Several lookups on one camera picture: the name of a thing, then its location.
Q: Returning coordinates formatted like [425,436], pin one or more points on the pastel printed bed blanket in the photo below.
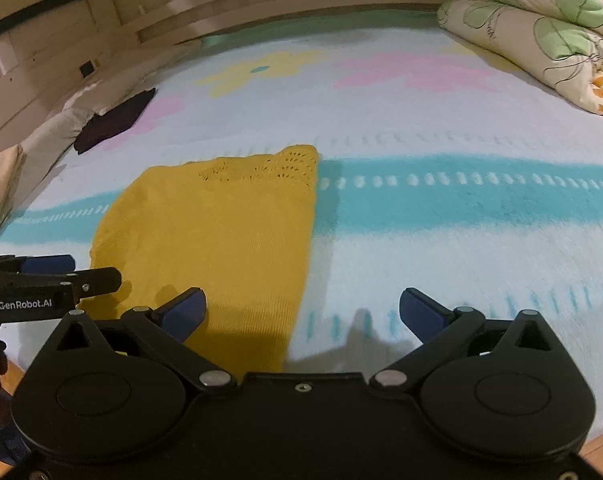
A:
[431,200]

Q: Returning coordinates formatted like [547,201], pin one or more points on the yellow knit sweater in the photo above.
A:
[206,230]

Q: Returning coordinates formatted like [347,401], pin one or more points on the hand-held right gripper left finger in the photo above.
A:
[184,311]

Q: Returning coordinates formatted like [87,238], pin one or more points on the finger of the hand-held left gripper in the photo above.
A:
[98,281]
[46,263]

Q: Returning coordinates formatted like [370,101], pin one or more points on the floral quilt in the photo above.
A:
[546,25]

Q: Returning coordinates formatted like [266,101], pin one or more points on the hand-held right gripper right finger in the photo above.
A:
[421,312]

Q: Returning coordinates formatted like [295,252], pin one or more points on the black wall socket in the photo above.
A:
[86,69]

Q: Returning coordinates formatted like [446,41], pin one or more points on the wooden headboard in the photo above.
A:
[156,5]

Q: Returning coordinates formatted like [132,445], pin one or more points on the dark striped garment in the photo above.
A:
[113,121]

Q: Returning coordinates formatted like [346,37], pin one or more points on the light grey pillow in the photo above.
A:
[56,132]

